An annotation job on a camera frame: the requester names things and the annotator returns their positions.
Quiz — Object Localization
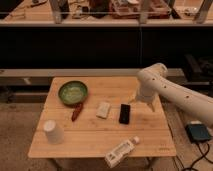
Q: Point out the wooden folding table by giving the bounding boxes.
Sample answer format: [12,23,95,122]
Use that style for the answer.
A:
[28,77,176,159]

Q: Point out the black eraser block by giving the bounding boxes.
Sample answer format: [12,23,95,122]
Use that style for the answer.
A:
[119,104,130,124]

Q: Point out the background workbench shelf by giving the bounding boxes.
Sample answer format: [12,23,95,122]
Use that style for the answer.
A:
[0,0,213,27]

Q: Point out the green bowl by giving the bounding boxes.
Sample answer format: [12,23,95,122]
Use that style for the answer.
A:
[58,80,88,105]

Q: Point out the white upside-down cup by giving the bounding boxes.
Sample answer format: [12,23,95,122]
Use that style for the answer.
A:
[43,120,64,144]

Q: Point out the black power box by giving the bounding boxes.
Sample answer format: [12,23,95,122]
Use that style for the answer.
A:
[185,124,211,143]

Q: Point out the white tube with cap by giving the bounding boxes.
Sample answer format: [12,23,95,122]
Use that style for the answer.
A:
[105,136,140,168]

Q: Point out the black cable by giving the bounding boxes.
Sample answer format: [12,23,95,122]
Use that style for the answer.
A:
[173,141,213,171]

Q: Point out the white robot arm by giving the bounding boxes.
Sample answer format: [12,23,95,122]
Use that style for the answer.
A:
[130,63,213,129]

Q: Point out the white rectangular soap bar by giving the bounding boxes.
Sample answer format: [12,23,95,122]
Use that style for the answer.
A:
[96,102,110,119]

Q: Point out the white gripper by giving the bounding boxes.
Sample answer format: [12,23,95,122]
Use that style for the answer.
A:
[128,88,156,112]

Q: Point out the red chili pepper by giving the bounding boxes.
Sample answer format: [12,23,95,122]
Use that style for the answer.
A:
[71,103,83,122]

